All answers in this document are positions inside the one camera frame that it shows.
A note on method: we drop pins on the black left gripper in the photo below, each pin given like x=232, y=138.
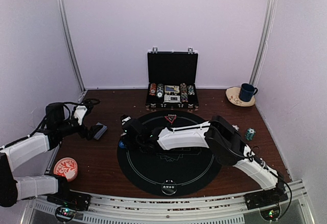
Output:
x=90, y=133

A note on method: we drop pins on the front aluminium rail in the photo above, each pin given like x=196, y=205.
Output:
x=230, y=208

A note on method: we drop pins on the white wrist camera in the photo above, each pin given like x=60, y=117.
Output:
x=124, y=118
x=80, y=113

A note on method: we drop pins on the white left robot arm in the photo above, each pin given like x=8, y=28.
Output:
x=18, y=152

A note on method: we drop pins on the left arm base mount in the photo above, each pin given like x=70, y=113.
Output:
x=69, y=206

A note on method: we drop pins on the beige ceramic plate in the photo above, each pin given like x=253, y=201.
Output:
x=232, y=95

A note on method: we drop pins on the clear round dealer button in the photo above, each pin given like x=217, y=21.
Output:
x=169, y=187

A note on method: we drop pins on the multicolour chip row in case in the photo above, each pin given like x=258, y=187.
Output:
x=184, y=93

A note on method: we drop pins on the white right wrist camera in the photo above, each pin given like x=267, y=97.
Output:
x=124, y=118

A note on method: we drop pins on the red triangle all-in marker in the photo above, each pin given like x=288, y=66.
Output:
x=171, y=118

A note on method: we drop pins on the white blue chip stack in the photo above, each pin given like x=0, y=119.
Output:
x=235, y=127

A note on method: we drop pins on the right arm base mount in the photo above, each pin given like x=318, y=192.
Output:
x=268, y=204

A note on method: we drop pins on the black poker chip case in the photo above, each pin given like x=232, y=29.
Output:
x=172, y=68

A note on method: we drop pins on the round black poker mat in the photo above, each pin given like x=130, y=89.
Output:
x=191, y=169

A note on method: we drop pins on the purple green chip row in case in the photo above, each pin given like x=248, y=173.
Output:
x=191, y=90

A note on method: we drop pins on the dark blue mug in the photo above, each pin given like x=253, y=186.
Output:
x=247, y=91

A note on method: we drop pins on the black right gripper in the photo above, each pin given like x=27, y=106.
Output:
x=126, y=141

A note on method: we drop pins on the blue small blind button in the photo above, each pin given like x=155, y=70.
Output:
x=122, y=145

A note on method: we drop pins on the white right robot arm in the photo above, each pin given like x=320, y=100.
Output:
x=217, y=135

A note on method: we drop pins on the left aluminium frame post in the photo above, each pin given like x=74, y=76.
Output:
x=69, y=45

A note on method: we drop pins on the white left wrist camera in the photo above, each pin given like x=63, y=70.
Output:
x=80, y=113

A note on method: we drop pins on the white card box in case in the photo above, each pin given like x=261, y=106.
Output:
x=172, y=98

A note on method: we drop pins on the red chip row in case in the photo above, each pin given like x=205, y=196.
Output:
x=153, y=88

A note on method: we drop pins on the green chip stack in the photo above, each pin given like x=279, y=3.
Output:
x=250, y=133

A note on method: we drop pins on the red white round coaster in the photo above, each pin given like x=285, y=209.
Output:
x=66, y=167

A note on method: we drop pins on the blue playing card deck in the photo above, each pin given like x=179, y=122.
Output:
x=101, y=132

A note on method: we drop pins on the aluminium frame post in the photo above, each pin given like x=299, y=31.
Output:
x=69, y=45
x=263, y=43

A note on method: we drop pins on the right aluminium frame post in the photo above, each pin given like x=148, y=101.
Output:
x=263, y=43

